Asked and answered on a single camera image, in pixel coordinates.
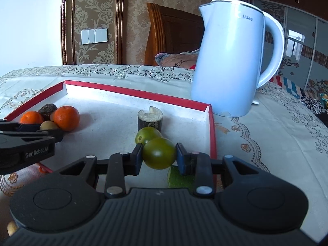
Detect white wall switch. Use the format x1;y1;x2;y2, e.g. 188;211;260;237
81;28;108;44

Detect red shallow cardboard box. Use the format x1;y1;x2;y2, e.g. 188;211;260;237
0;80;218;189

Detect folded printed blanket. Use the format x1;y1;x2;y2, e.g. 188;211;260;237
154;49;200;69

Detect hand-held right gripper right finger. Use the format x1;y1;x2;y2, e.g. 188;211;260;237
175;143;271;198

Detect white electric kettle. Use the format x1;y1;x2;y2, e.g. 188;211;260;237
190;0;285;117

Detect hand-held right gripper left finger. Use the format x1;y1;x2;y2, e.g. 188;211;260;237
55;143;144;198

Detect notched dark sugarcane piece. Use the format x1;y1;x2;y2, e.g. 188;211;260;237
138;106;164;134

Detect wooden wall moulding frame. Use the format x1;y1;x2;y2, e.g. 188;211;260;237
61;0;126;66

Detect small yellow fruit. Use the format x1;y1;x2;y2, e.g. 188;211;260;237
7;222;19;236
40;120;59;131

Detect green tomato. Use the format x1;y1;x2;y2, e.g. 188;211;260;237
142;138;177;170
135;127;163;146

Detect patterned bed sheet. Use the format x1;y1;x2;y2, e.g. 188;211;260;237
269;74;328;123

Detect orange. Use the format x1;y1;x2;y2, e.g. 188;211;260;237
53;106;80;132
20;111;44;125

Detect flat dark sugarcane piece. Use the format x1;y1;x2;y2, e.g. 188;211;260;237
38;103;58;121

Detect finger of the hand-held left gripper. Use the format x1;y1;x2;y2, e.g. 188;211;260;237
0;129;64;143
0;119;42;132

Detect wardrobe with patterned doors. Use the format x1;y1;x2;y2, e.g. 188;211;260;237
251;0;328;100

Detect light green fruit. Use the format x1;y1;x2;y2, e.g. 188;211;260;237
167;165;196;189

